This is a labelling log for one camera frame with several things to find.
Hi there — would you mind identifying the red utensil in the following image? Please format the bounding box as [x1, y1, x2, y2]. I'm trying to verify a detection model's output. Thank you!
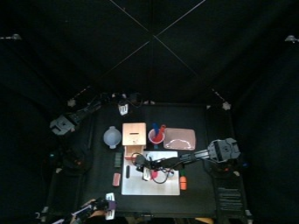
[156, 124, 167, 138]

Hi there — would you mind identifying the white striped object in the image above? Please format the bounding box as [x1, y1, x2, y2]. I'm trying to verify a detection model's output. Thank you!
[118, 103, 130, 116]

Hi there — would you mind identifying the pink block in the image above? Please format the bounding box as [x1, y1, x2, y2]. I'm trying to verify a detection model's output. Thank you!
[112, 172, 122, 187]

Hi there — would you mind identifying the clear plastic container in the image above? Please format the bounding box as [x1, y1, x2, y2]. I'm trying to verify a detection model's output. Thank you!
[163, 127, 198, 151]

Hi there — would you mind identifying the wooden drawer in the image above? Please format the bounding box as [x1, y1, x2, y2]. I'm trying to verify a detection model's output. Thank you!
[124, 144, 146, 160]

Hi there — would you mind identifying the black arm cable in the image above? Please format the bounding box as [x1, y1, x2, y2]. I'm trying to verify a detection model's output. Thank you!
[150, 165, 174, 186]

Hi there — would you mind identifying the white and purple card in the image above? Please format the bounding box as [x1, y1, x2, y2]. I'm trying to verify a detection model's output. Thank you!
[106, 192, 118, 221]

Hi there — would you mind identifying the white cutting board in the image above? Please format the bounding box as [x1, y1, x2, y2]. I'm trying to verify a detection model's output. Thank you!
[120, 150, 182, 196]

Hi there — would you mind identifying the person's hand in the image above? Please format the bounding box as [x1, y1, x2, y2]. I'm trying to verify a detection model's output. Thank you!
[79, 199, 99, 214]

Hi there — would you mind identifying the orange toy carrot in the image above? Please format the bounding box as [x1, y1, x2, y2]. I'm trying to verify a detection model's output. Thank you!
[179, 170, 188, 191]

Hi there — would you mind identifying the dark green block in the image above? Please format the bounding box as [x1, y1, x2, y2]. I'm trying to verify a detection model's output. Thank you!
[114, 151, 123, 169]

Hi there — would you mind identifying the red cup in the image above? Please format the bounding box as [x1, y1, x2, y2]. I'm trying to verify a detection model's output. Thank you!
[147, 128, 167, 145]

